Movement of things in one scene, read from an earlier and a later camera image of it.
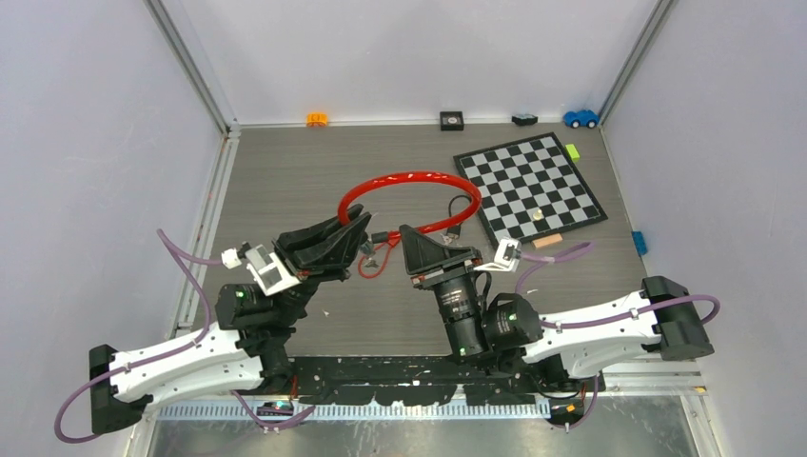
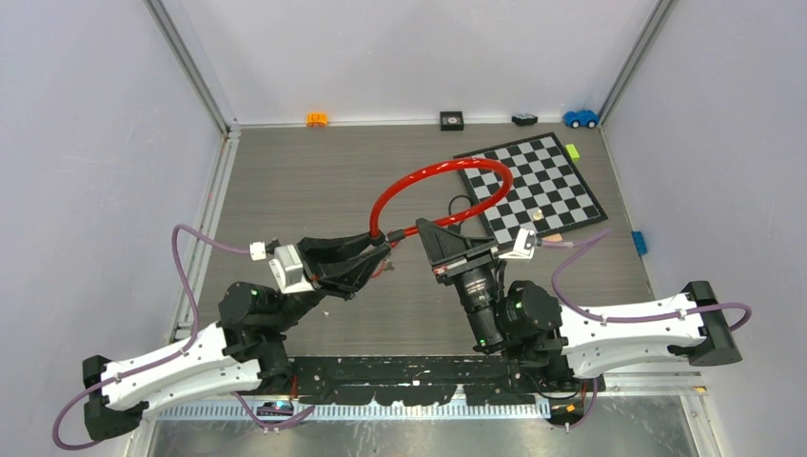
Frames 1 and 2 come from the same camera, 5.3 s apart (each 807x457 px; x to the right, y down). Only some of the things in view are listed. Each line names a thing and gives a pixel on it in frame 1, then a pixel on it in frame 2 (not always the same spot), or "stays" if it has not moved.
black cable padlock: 455,230 stays
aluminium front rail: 437,408 stays
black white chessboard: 529,188 stays
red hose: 437,177 → 383,197
